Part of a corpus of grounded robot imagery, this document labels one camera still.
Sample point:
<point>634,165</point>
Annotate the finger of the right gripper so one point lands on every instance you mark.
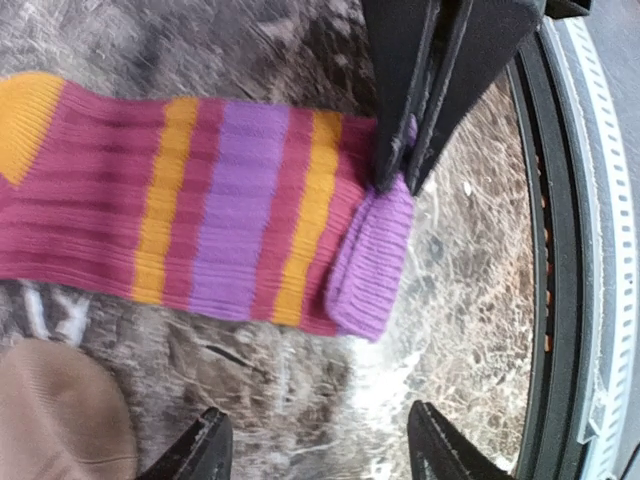
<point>479,39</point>

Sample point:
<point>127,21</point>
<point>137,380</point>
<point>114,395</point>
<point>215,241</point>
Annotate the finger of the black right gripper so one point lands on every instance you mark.
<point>400,34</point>

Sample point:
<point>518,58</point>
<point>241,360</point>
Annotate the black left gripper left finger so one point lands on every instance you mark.
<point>203,452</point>

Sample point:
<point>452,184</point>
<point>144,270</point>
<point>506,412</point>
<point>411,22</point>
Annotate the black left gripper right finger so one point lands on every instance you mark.
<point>438,451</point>

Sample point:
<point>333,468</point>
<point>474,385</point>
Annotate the brown sock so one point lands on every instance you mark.
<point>63,416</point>

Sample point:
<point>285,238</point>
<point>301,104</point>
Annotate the magenta striped sock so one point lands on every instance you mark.
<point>237,211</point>

